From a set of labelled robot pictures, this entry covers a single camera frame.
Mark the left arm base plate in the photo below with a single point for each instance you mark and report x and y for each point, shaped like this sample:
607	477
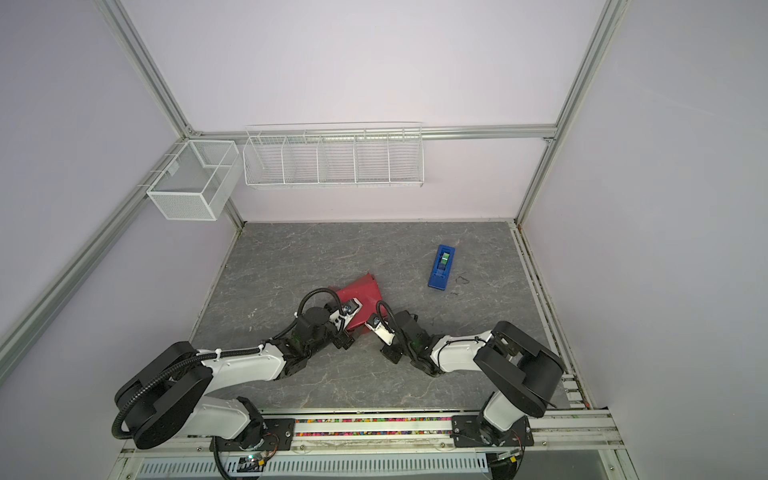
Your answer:
271	435

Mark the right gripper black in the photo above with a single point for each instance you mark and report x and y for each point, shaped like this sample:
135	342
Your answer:
393	355

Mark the small white mesh basket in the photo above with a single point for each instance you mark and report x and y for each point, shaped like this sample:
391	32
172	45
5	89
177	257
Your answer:
198	180

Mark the long white wire basket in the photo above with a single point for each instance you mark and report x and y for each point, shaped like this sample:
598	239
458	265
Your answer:
334	154

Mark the blue tape dispenser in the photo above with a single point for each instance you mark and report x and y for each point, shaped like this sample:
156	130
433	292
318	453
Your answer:
442	267

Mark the white slotted cable duct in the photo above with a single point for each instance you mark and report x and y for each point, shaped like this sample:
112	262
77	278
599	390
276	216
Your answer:
322	466

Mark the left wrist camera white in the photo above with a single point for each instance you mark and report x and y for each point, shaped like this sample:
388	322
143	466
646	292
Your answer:
349	311

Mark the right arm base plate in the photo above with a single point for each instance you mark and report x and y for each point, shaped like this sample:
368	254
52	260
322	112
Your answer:
473	431

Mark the dark red wrapping paper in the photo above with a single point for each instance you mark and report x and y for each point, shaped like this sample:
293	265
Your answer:
366	291

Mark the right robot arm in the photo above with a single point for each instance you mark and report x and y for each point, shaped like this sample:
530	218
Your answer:
523	371

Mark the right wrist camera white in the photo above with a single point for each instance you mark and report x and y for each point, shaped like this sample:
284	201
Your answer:
380	328

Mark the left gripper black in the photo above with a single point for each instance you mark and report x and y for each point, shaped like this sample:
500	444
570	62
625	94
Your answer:
344	340

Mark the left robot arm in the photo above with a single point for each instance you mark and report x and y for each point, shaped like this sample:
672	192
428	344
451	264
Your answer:
173	396

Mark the aluminium front rail frame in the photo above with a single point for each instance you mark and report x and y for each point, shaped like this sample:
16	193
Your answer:
410	432

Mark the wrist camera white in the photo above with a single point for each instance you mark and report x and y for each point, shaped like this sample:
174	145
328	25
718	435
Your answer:
349	311
380	328

